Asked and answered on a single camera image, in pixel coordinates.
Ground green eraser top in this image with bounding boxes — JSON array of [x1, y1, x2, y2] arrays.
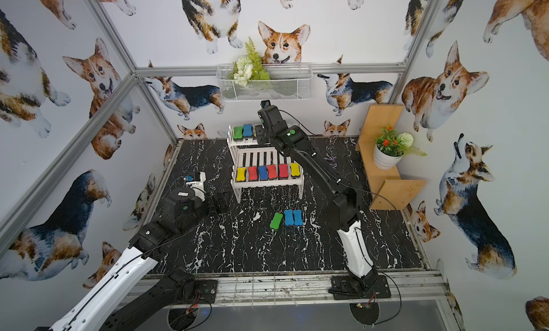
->
[[270, 212, 284, 230], [232, 126, 244, 142]]

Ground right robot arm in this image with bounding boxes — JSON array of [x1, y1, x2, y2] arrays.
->
[[255, 100, 377, 296]]

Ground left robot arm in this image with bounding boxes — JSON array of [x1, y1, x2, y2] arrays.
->
[[50, 186, 229, 330]]

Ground red eraser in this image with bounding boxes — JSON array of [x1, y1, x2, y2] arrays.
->
[[267, 164, 278, 180], [278, 164, 289, 179], [247, 166, 259, 182]]

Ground yellow eraser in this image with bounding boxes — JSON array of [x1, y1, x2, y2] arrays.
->
[[236, 167, 247, 182], [290, 162, 301, 178]]

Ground potted plant white pot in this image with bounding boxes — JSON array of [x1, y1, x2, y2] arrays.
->
[[373, 125, 427, 170]]

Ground white wire basket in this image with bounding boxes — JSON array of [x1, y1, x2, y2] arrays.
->
[[216, 64, 313, 102]]

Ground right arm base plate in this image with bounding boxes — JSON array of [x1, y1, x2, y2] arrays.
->
[[328, 275, 392, 300]]

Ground white wooden shelf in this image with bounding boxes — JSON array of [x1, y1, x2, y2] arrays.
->
[[227, 126, 305, 203]]

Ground artificial fern white flowers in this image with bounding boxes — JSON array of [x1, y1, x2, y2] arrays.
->
[[228, 38, 272, 89]]

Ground blue eraser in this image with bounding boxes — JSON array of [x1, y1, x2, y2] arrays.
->
[[293, 209, 303, 226], [257, 166, 269, 181], [284, 209, 295, 226], [242, 124, 254, 139]]

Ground wooden corner shelf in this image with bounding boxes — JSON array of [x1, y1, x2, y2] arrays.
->
[[357, 104, 426, 211]]

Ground blue eraser top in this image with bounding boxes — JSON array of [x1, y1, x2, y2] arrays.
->
[[284, 209, 295, 226], [242, 124, 254, 139], [293, 209, 303, 226]]

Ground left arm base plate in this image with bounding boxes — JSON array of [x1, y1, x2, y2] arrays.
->
[[177, 280, 219, 305]]

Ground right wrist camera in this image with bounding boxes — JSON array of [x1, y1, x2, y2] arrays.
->
[[260, 100, 271, 109]]

